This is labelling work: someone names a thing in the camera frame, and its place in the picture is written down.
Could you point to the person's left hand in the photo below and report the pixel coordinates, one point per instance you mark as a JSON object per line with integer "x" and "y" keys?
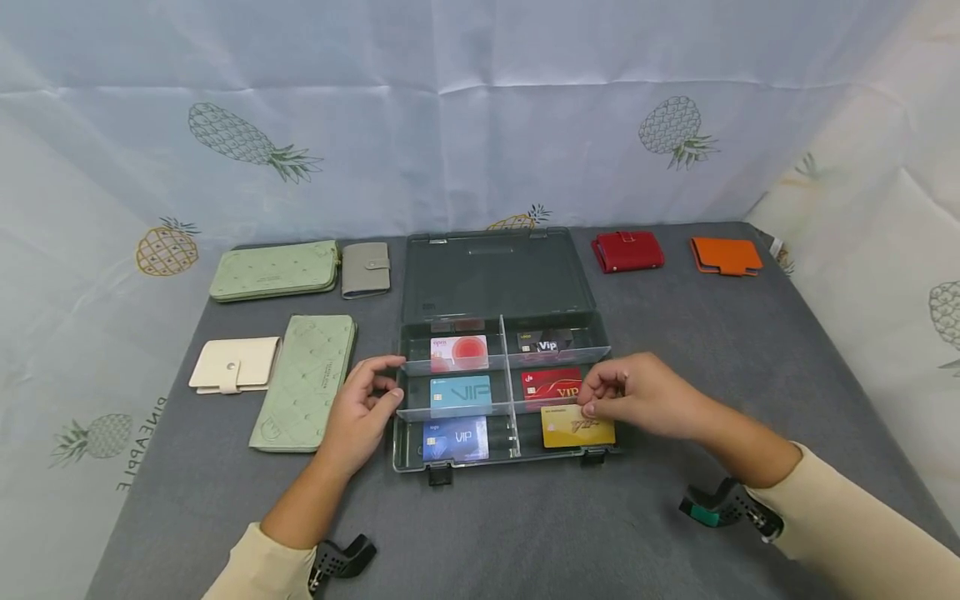
{"x": 352, "y": 425}

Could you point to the person's right hand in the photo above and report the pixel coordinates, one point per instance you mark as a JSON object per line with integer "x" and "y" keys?
{"x": 656, "y": 400}

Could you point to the person's right thumb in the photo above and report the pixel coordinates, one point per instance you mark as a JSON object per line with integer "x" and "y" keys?
{"x": 600, "y": 409}

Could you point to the person's left fingers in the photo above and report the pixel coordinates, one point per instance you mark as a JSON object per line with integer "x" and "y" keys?
{"x": 388, "y": 400}

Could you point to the person's left thumb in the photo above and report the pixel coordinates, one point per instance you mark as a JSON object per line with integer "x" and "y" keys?
{"x": 382, "y": 367}

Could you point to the person's right fingers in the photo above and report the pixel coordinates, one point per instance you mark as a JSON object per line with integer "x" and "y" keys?
{"x": 604, "y": 382}

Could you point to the gold card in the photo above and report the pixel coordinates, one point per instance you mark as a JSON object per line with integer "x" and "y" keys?
{"x": 574, "y": 432}

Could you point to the person's left forearm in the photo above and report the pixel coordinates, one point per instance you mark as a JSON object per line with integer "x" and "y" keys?
{"x": 292, "y": 525}

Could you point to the person's right forearm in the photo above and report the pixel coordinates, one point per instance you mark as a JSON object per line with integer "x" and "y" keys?
{"x": 825, "y": 517}

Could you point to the black card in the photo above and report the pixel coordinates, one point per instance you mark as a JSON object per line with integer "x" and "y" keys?
{"x": 546, "y": 342}

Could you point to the light blue card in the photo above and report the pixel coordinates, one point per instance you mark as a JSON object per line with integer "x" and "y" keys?
{"x": 461, "y": 396}

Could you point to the dark blue card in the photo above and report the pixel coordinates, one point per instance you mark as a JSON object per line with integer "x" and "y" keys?
{"x": 455, "y": 439}

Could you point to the pink and red card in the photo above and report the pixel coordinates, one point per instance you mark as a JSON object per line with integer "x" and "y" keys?
{"x": 459, "y": 354}

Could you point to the long green quilted wallet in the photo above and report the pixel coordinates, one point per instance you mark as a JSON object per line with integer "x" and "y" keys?
{"x": 274, "y": 271}
{"x": 304, "y": 383}

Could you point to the small grey wallet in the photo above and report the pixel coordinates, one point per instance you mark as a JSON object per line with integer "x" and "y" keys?
{"x": 365, "y": 269}

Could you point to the red wallet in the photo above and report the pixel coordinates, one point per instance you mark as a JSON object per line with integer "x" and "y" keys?
{"x": 628, "y": 252}

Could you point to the clear grey plastic compartment box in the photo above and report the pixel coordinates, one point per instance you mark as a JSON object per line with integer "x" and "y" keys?
{"x": 495, "y": 283}

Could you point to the small cream wallet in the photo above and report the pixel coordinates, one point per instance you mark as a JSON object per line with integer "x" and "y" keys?
{"x": 236, "y": 362}

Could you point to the black wrist band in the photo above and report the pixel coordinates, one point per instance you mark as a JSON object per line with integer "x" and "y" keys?
{"x": 341, "y": 558}
{"x": 731, "y": 504}

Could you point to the orange wallet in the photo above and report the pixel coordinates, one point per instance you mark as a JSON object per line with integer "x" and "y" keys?
{"x": 726, "y": 255}

